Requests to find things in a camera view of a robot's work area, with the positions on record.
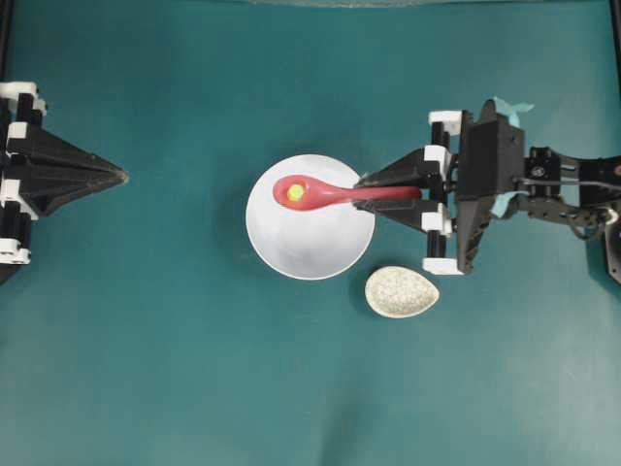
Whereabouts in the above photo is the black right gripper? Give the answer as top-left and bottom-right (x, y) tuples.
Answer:
(353, 100), (524, 276)

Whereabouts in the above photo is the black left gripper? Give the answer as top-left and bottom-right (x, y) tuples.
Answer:
(1, 82), (129, 283)

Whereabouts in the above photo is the yellow hexagonal prism block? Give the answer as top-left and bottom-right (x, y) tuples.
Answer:
(286, 183), (306, 203)

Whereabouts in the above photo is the red plastic spoon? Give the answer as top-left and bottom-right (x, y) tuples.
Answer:
(272, 175), (421, 212)

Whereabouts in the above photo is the white round bowl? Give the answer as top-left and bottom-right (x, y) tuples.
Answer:
(245, 154), (376, 281)

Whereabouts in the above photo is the speckled egg-shaped dish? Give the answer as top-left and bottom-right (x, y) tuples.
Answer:
(365, 266), (440, 319)

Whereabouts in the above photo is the green table mat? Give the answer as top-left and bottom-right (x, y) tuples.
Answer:
(1, 1), (620, 465)

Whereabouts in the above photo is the black aluminium frame rail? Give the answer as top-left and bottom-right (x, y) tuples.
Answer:
(0, 0), (14, 81)

